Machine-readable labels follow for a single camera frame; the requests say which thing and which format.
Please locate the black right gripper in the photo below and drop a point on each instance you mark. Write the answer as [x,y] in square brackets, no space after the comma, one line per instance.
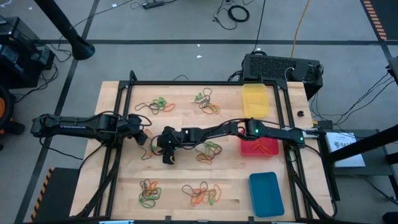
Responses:
[169,138]

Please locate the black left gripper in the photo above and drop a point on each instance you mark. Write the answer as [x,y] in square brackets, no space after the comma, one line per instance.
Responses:
[135,124]

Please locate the orange rubber band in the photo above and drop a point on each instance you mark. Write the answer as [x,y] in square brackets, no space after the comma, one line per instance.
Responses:
[152,185]
[256,146]
[170,110]
[219,193]
[267,151]
[194,201]
[217,109]
[203,161]
[151,133]

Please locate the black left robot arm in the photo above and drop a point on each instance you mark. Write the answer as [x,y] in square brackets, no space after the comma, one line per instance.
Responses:
[77,126]

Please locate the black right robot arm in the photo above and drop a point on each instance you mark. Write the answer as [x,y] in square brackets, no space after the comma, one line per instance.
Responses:
[280,133]

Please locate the yellow tape tag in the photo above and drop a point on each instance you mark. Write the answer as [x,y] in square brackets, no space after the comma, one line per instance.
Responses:
[170,160]

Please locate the red plastic basket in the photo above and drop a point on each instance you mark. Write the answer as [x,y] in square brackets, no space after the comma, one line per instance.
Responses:
[248,151]

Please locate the pale blue strip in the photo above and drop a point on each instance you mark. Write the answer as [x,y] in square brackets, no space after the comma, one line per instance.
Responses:
[116,222]

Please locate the hazard-striped black mat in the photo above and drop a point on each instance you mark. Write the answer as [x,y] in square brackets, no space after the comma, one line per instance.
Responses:
[59,196]
[388,15]

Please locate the yellow plastic basket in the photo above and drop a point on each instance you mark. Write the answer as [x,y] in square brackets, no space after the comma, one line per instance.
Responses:
[255,99]

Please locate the blue plastic basket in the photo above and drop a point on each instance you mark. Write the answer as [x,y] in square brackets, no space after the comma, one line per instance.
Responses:
[265,194]

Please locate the black power strip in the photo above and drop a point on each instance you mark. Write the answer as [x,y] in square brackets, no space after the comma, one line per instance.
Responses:
[153,5]

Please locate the black mesh computer case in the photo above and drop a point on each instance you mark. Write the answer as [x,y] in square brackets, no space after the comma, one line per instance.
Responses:
[270,67]

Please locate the small black clip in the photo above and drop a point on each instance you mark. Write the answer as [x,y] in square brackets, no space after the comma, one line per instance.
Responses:
[300,113]

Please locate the black floor pole stand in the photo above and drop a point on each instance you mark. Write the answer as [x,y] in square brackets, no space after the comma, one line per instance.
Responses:
[62,25]

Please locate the orange black wheel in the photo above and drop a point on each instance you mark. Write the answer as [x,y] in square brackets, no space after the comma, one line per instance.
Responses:
[4,109]

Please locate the black equipment cart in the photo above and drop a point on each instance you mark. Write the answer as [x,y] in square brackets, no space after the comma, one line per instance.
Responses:
[18,56]

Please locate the white paper sign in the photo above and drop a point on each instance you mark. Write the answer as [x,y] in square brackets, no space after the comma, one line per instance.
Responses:
[337,140]

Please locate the black side stand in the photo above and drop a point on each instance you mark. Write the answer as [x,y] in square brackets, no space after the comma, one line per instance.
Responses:
[373,141]

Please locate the grey flat device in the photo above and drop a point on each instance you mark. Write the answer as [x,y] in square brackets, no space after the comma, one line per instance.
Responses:
[394,70]

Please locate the black aluminium table frame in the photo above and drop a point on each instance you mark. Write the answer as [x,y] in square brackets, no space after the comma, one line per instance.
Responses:
[155,83]

